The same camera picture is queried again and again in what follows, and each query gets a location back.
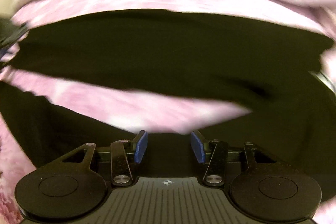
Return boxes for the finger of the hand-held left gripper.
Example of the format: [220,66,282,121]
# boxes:
[0,18,29,62]

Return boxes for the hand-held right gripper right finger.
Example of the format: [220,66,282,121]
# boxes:
[190,130,276,187]

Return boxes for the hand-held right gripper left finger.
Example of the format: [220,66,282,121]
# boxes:
[63,130,148,187]

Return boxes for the black pants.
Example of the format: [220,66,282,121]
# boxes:
[0,8,336,205]

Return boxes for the pink floral blanket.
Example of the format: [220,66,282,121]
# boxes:
[0,0,336,224]

